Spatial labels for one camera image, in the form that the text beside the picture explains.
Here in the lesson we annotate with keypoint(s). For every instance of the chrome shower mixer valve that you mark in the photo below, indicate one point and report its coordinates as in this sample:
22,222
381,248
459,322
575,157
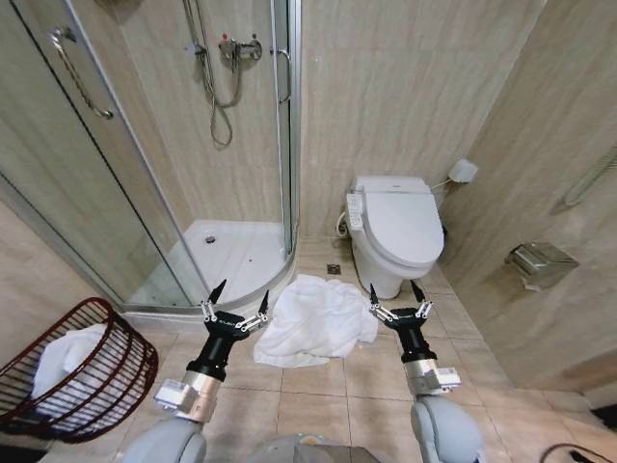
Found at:
238,48

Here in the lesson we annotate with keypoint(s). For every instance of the steel toilet paper holder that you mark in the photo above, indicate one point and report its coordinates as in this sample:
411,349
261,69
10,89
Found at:
540,264

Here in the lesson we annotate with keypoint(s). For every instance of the toilet seat control panel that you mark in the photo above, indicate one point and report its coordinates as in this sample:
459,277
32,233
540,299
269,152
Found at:
355,212

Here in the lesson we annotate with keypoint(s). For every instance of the white shower tray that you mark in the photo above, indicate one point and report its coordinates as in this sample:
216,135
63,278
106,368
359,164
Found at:
231,260

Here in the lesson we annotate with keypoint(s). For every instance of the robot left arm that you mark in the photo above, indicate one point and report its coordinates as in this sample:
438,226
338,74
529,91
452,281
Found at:
180,415

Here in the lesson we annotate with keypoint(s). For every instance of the crumpled white towel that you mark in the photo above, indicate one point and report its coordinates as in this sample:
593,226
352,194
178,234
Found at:
318,318

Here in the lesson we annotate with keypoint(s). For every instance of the square floor drain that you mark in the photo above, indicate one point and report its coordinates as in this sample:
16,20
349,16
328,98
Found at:
333,267

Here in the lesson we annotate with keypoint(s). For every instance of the white towel in hamper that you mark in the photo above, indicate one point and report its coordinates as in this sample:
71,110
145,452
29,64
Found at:
65,359

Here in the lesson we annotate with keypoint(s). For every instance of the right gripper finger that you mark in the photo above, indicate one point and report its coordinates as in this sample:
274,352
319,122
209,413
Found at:
377,305
421,301

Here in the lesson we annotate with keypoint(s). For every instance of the white toilet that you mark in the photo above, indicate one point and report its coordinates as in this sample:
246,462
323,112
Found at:
395,231

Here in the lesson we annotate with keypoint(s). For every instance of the white wall box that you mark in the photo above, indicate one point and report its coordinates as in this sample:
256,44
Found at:
463,171

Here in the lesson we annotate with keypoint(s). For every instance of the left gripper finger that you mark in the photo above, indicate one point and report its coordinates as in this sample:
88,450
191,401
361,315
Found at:
256,312
212,302

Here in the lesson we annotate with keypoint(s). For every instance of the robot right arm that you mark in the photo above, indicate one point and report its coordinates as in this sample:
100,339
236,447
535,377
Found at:
441,415

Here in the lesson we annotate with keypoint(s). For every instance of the glass shower enclosure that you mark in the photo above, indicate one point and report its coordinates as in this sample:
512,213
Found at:
144,144

